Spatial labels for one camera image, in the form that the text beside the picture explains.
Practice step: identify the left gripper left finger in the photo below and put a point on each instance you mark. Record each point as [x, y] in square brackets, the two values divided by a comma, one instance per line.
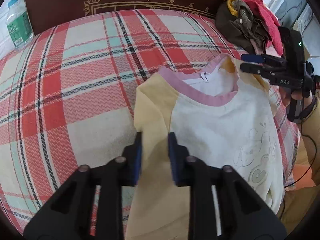
[88, 205]

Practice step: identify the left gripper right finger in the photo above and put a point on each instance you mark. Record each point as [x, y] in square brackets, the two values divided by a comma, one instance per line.
[222, 204]

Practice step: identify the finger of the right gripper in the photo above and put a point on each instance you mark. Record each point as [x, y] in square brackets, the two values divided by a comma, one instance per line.
[260, 58]
[260, 69]

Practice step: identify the white and yellow sweatshirt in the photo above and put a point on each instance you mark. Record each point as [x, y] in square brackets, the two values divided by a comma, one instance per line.
[223, 117]

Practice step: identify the right forearm yellow sleeve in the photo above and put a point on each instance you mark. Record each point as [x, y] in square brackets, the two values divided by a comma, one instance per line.
[297, 202]

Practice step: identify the person's right hand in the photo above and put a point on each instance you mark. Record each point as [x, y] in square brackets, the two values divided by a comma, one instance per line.
[287, 96]

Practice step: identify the red knit sweater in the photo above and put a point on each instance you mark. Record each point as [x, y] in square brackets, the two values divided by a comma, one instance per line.
[269, 19]

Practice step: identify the maroon garment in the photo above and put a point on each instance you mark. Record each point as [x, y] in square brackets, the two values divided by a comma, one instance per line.
[259, 36]

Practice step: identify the grey knit garment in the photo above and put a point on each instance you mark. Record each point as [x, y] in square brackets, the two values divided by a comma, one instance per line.
[246, 21]

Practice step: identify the dark brown garment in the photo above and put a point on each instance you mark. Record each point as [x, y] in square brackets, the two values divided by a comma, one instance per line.
[224, 22]

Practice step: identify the red plaid bed sheet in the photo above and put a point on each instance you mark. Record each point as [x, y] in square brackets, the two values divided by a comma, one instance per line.
[68, 98]

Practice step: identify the clear plastic water bottle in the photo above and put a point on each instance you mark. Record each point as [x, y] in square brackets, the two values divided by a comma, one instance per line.
[18, 24]

